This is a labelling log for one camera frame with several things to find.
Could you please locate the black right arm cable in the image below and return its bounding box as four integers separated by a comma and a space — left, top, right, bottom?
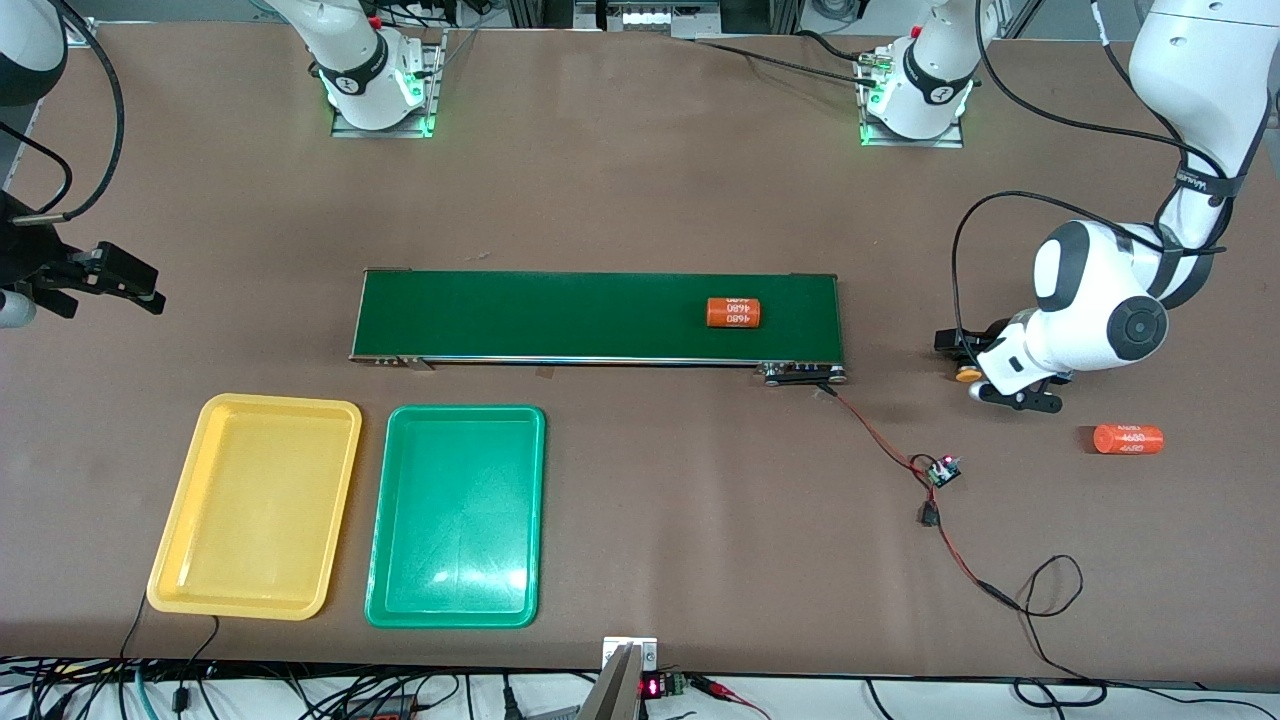
8, 0, 128, 223
0, 120, 75, 216

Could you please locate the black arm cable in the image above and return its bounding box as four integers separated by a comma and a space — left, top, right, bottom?
973, 0, 1226, 191
0, 120, 75, 216
8, 0, 128, 223
950, 193, 1171, 341

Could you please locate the thin black looped cable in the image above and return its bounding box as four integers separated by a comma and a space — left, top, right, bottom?
1012, 553, 1111, 709

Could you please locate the red black wire pair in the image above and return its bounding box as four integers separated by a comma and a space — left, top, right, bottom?
818, 384, 1023, 613

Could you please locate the black cable with plug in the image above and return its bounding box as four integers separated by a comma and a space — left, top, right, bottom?
172, 615, 223, 713

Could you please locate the silver metal frame structure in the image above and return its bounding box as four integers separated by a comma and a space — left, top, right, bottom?
505, 0, 806, 41

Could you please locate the black base power cable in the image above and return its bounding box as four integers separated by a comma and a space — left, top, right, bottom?
693, 36, 881, 89

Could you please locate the green plastic tray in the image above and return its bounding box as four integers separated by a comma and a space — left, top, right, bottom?
364, 404, 547, 629

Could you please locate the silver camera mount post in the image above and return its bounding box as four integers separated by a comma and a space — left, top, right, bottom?
577, 636, 659, 720

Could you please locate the yellow plastic tray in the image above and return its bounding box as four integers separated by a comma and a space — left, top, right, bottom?
147, 393, 363, 621

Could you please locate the red clip lead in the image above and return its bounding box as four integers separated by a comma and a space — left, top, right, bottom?
688, 675, 773, 720

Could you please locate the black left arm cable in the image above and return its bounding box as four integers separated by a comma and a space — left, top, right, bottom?
950, 193, 1171, 341
973, 0, 1226, 191

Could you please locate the green conveyor belt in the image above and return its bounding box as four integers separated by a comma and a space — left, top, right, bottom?
348, 267, 850, 388

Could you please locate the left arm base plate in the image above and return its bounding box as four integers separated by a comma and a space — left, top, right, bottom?
858, 48, 967, 149

